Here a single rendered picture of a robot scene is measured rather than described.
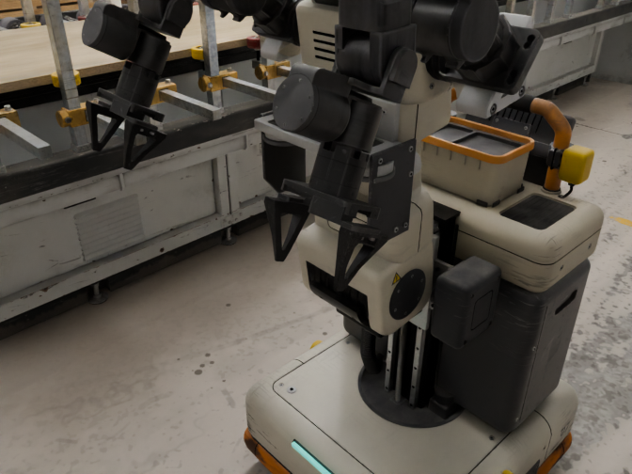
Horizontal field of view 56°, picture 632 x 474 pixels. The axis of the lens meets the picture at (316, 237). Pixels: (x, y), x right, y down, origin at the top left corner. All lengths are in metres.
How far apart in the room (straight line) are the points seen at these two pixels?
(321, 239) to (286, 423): 0.54
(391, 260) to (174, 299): 1.46
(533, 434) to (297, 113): 1.13
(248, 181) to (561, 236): 1.73
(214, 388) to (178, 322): 0.39
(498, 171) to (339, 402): 0.68
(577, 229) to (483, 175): 0.21
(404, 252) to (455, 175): 0.29
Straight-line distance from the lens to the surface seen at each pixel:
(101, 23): 0.94
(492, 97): 0.85
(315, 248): 1.12
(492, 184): 1.25
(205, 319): 2.27
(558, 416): 1.63
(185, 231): 2.51
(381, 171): 0.88
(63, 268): 2.35
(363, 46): 0.65
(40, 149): 1.55
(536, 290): 1.23
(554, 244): 1.19
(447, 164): 1.29
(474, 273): 1.15
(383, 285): 1.04
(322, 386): 1.56
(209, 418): 1.90
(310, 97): 0.58
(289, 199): 0.70
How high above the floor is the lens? 1.37
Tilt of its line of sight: 30 degrees down
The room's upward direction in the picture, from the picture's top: straight up
